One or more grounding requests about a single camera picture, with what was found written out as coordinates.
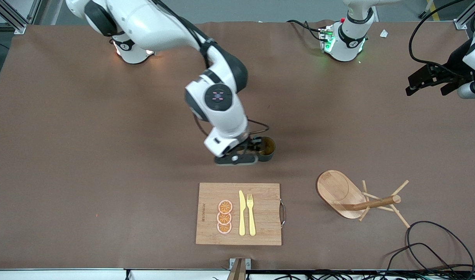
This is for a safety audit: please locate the long black looped cable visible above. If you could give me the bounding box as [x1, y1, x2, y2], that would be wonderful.
[406, 220, 475, 278]

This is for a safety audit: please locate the dark green cup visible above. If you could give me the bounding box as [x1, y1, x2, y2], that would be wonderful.
[258, 137, 276, 162]

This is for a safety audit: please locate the small metal bracket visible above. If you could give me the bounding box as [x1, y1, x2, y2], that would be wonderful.
[230, 258, 251, 271]

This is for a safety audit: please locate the bamboo cutting board metal handle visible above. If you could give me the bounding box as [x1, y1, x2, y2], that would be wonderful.
[196, 183, 286, 246]

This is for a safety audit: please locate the yellow plastic knife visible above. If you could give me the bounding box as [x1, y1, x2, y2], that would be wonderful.
[239, 190, 246, 236]

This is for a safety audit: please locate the short black looped cable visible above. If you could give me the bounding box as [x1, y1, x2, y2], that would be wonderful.
[385, 243, 475, 273]

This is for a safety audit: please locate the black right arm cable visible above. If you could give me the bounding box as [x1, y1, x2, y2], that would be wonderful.
[152, 0, 270, 137]

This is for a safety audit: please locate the yellow plastic fork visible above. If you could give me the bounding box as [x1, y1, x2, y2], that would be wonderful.
[246, 194, 257, 236]

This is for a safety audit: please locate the wooden mug rack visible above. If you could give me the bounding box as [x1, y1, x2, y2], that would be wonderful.
[316, 170, 411, 229]

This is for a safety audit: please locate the brown wooden post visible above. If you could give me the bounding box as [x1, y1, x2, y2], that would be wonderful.
[227, 259, 246, 280]

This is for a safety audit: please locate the black left arm base cable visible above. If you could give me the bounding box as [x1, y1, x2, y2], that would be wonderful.
[287, 19, 327, 42]

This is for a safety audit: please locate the thin black cable bundle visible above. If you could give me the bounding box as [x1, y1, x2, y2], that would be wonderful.
[212, 270, 475, 280]

